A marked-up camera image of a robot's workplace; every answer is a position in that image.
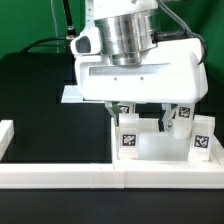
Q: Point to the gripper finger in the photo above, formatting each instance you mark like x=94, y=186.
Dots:
x=167, y=113
x=114, y=110

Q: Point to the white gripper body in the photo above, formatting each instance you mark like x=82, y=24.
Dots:
x=170, y=73

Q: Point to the white square tabletop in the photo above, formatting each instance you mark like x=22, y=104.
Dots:
x=156, y=146

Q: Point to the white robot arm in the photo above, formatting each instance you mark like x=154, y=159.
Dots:
x=139, y=51

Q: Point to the white fiducial marker sheet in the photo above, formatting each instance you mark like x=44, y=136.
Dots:
x=71, y=94

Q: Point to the white U-shaped obstacle fence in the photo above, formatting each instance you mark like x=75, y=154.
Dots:
x=160, y=169

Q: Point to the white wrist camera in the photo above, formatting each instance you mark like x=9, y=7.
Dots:
x=88, y=43

